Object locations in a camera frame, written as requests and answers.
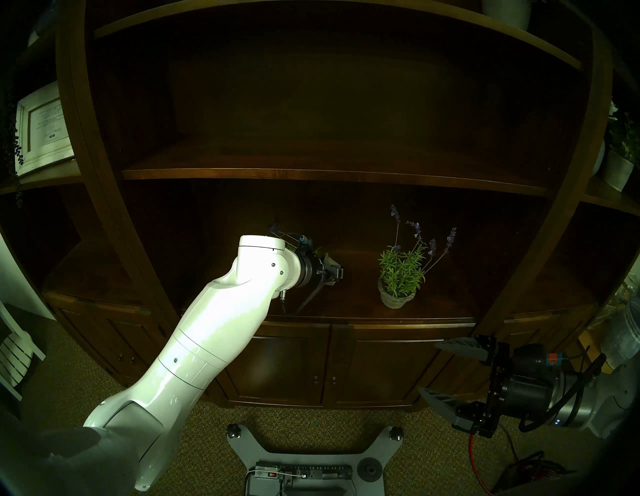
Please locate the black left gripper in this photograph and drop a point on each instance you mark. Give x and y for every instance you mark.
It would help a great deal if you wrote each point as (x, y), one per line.
(314, 271)

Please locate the grey metal robot base plate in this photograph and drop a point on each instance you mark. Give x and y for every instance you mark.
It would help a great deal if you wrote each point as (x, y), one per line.
(382, 447)

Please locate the white framed certificate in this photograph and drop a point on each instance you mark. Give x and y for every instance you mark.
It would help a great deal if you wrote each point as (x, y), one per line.
(47, 125)

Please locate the black star knob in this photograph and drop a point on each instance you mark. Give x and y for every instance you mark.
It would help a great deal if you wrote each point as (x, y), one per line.
(396, 433)
(233, 430)

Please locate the dark trailing plant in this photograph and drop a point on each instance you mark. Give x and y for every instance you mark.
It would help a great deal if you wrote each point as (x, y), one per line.
(18, 150)

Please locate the light wooden side table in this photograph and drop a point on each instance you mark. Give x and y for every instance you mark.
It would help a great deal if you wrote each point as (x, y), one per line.
(587, 343)

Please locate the grey power strip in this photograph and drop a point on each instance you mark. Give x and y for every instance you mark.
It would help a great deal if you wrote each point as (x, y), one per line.
(310, 471)

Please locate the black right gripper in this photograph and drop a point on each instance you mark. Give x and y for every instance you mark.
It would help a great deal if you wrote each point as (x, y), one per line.
(525, 385)

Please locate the pale vase with white flowers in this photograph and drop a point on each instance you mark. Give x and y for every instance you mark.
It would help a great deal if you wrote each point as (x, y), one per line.
(598, 157)

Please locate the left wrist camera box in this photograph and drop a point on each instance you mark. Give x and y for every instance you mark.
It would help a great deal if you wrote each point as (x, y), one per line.
(304, 243)

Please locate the black round rubber cap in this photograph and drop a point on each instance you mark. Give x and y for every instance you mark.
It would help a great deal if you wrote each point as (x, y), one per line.
(370, 470)

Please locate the green plant in white pot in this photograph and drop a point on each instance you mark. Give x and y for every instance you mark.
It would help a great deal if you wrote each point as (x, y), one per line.
(617, 170)

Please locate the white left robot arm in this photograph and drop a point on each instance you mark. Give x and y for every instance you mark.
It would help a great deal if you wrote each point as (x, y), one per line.
(210, 325)

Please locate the dark wooden shelf cabinet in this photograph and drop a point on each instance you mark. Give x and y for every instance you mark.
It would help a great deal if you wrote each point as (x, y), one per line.
(350, 100)

